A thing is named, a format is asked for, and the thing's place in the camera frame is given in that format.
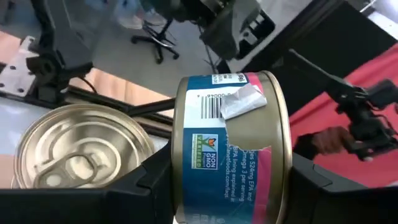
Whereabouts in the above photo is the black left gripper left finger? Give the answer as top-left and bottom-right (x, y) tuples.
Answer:
(0, 141), (175, 224)

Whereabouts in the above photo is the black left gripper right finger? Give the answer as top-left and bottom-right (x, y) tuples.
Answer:
(284, 152), (398, 224)

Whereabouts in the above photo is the blue pink salmon can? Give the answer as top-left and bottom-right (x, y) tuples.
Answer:
(11, 103), (155, 190)

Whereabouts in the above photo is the salmon can torn label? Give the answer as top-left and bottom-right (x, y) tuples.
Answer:
(170, 70), (294, 224)

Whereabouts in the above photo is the black office chair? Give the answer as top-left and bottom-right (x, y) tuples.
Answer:
(130, 17), (180, 65)

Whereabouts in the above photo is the person's hand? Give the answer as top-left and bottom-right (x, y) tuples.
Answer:
(294, 126), (354, 156)

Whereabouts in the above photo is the black electronics box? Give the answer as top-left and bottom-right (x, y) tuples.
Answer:
(236, 9), (277, 60)

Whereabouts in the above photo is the large black panel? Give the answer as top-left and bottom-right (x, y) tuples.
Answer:
(242, 0), (398, 116)

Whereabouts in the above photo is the silver mounting plate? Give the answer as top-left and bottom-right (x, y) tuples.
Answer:
(0, 35), (35, 98)

